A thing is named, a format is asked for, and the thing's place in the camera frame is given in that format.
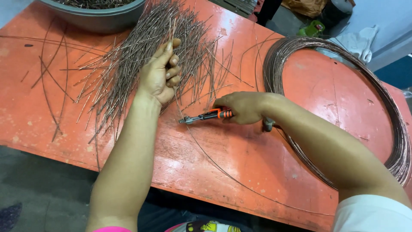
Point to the person's left hand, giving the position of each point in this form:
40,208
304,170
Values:
153,77

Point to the person's right hand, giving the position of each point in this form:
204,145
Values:
249,108

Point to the small bundle of copper rods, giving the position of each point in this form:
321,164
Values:
172,30

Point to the grey metal tool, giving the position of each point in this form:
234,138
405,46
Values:
267,124

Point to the grey plastic basin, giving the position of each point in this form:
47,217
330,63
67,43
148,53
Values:
96,21

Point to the green plastic bottle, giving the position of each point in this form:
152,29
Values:
311,29

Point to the grey metal grille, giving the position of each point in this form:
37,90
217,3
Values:
238,5

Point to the orange plastic bag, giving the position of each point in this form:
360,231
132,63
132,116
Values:
304,7

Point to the white cloth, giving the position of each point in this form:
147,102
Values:
357,43

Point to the colourful printed clothing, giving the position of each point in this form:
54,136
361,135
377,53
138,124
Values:
206,226

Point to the black plastic bag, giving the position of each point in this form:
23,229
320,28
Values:
336,9

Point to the pink shirt sleeve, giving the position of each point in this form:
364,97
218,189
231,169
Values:
112,229

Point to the light blue table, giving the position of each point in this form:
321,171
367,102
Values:
391,29

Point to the white shirt sleeve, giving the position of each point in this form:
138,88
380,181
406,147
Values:
373,214

